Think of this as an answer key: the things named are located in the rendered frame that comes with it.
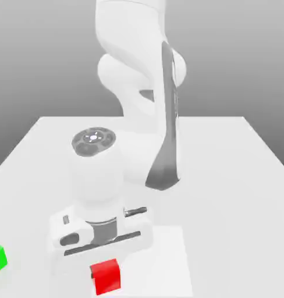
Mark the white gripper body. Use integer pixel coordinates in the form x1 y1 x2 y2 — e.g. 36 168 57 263
50 222 155 276

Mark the small red cube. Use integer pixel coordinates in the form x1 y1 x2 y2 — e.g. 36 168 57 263
89 258 122 296

